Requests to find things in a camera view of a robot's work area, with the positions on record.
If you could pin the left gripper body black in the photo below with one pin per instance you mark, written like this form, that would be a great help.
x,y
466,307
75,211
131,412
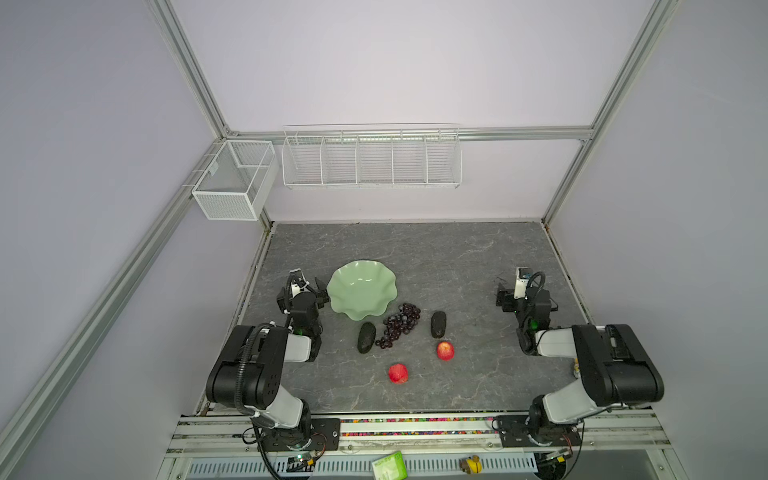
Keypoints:
x,y
302,298

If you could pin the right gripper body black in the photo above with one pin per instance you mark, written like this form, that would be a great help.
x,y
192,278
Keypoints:
x,y
505,297

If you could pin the dark avocado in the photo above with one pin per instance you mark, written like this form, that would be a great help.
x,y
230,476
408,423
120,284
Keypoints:
x,y
438,324
366,337

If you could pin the dark purple grape bunch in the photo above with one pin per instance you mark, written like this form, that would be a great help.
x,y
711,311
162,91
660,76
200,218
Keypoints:
x,y
402,322

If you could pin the red apple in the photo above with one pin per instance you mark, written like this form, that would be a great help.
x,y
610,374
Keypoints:
x,y
398,373
445,351

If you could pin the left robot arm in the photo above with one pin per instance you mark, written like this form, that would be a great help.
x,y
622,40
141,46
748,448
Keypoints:
x,y
247,373

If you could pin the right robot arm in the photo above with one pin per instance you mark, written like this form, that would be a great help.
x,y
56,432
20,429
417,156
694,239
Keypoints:
x,y
615,371

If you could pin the light green wavy bowl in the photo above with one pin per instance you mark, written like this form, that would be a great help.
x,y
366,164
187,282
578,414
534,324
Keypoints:
x,y
362,288

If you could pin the small white mesh basket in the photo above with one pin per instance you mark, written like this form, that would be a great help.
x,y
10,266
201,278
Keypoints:
x,y
237,181

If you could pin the yellow small toy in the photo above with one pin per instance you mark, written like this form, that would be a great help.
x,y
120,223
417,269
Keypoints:
x,y
471,465

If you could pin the green box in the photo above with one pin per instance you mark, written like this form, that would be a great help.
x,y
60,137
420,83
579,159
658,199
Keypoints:
x,y
390,467

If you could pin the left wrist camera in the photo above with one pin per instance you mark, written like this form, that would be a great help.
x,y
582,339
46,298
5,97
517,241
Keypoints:
x,y
296,283

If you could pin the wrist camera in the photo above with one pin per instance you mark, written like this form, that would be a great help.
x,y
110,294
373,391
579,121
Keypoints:
x,y
296,283
523,275

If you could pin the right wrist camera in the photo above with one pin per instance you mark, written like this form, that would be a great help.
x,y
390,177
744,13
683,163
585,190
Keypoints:
x,y
523,275

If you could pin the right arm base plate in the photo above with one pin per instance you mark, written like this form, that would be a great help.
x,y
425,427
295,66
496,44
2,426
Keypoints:
x,y
518,430

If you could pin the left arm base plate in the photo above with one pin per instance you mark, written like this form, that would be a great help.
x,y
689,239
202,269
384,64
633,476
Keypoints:
x,y
321,434

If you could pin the long white wire rack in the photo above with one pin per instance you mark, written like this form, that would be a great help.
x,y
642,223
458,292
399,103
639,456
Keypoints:
x,y
407,156

